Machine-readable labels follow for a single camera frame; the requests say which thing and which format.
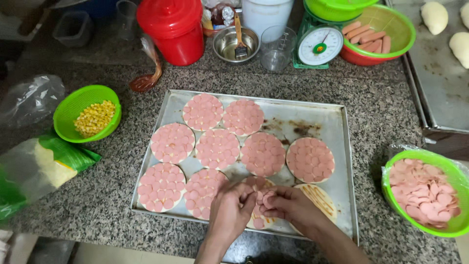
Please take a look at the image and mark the large green colander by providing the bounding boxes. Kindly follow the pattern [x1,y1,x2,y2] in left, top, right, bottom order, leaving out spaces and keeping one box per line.
[340,4,417,59]

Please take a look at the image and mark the handful of pink sausage slices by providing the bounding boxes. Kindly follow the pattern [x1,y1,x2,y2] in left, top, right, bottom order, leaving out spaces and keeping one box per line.
[255,189,278,217]

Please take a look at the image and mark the blue plastic tub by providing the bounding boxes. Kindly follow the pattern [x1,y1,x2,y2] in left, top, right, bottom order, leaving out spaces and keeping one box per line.
[71,0,122,19]

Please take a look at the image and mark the steel bowl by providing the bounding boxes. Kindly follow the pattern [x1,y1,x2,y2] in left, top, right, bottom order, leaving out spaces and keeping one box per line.
[212,26,261,65]

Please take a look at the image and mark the pile of yellow corn kernels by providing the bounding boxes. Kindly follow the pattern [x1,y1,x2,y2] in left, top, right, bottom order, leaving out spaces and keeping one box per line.
[74,100,117,138]

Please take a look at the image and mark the red plastic lidded bucket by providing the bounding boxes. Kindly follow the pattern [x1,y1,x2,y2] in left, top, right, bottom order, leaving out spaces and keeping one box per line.
[136,0,205,67]

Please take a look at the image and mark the white plastic bucket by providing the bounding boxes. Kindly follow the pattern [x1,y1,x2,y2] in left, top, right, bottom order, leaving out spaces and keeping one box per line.
[241,0,295,39]

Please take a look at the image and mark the green kitchen scale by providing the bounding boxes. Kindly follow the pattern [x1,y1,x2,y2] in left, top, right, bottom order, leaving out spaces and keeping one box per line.
[292,0,380,70]

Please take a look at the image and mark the green bag of shredded cheese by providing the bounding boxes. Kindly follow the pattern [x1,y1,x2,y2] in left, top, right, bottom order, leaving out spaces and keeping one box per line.
[0,133,102,221]

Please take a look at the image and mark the small green colander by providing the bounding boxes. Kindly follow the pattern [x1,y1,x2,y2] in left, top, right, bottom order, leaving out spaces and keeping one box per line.
[53,85,122,144]

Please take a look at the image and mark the pizza base with few slices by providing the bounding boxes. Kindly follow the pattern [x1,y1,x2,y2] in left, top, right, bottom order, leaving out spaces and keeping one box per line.
[242,176,279,230]

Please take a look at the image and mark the person's left hand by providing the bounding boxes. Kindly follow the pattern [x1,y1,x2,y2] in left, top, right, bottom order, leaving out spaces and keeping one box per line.
[206,182,258,243]

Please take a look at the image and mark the large metal baking tray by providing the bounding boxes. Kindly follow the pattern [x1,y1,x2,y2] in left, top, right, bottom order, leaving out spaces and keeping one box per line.
[130,89,360,245]

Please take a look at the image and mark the clear plastic measuring cup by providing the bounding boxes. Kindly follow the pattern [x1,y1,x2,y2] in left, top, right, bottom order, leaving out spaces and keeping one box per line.
[260,25,298,72]

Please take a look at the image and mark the grey plastic container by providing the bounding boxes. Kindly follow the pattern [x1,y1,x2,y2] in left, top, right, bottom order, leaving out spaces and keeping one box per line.
[52,11,94,48]

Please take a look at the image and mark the pile of cut sausage rounds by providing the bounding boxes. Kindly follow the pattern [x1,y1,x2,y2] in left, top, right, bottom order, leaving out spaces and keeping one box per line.
[388,158,461,229]

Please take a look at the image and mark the clear piping bag red sauce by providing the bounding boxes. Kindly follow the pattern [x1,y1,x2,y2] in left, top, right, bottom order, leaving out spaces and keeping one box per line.
[129,34,163,93]

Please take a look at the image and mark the group of sausage-covered dough rounds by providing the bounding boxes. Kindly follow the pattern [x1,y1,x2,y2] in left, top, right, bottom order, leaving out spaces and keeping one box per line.
[137,93,335,221]

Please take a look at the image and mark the metal tray with dough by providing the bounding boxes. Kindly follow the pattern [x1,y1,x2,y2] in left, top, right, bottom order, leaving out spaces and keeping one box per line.
[384,0,469,135]

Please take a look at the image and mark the person's right hand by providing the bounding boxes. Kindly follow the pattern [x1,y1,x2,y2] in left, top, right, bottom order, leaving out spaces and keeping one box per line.
[258,186,325,237]

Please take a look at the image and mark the sauced pizza base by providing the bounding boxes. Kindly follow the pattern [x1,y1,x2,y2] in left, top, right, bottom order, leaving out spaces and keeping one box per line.
[289,183,338,236]

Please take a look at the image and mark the green bowl with plastic liner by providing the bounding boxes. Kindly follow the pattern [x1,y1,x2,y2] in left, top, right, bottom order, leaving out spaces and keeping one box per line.
[381,144,469,238]

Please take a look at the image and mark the red plastic bowl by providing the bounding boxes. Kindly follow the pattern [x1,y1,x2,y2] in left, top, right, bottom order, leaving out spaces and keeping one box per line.
[339,45,404,67]

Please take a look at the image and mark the wooden-handled pastry brush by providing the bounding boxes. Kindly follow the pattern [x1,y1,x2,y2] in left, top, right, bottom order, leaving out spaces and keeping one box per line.
[233,13,249,59]

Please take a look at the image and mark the pile of whole sausages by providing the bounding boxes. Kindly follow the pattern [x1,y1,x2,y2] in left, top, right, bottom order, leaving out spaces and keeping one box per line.
[341,21,392,54]

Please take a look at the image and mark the crumpled clear plastic bag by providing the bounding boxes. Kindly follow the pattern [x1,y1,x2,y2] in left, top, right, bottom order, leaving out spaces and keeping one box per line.
[0,75,66,128]

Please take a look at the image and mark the pale dough piece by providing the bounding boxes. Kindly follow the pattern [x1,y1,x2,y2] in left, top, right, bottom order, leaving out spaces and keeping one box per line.
[448,32,469,70]
[460,2,469,30]
[420,1,449,36]

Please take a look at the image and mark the clear bag of packets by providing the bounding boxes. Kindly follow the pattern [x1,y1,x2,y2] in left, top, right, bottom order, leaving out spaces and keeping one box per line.
[201,0,242,37]

